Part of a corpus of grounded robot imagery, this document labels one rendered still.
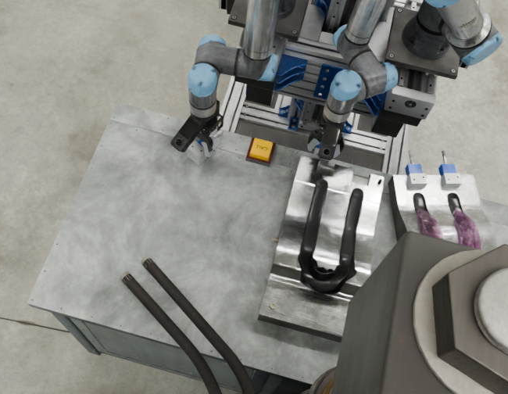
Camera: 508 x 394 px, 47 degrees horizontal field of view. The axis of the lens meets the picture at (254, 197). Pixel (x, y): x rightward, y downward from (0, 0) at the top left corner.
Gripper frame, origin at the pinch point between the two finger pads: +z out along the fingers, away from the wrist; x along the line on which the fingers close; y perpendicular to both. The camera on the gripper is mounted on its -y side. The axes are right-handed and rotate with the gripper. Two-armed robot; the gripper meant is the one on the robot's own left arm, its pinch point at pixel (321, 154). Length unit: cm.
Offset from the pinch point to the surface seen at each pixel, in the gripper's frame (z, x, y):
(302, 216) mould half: -3.6, 1.4, -24.2
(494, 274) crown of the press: -121, -6, -80
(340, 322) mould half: -1, -16, -51
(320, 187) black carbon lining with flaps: -3.8, -1.8, -13.6
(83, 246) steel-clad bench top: 5, 60, -48
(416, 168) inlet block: -2.3, -29.1, 2.3
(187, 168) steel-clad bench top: 4.8, 39.3, -14.7
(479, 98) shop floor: 84, -78, 109
